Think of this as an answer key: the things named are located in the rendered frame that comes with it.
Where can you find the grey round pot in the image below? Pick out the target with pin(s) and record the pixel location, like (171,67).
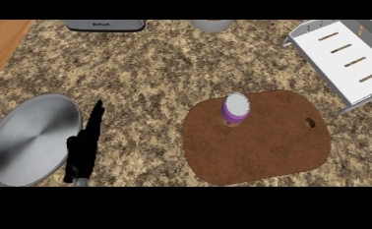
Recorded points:
(211,25)

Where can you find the white tiered basket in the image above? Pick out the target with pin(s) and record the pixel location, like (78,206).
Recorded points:
(334,59)

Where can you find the dark grey appliance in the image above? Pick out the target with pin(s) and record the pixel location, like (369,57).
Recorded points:
(105,25)

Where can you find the brown wooden cutting board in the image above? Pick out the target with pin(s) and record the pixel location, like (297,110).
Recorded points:
(257,138)

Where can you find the round silver metal plate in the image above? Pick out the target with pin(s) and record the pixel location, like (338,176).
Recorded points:
(34,139)

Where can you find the purple can with white lid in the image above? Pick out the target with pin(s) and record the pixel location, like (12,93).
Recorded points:
(235,110)

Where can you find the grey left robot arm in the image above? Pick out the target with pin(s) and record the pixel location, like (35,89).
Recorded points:
(81,183)

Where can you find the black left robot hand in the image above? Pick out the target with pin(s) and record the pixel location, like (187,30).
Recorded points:
(86,141)

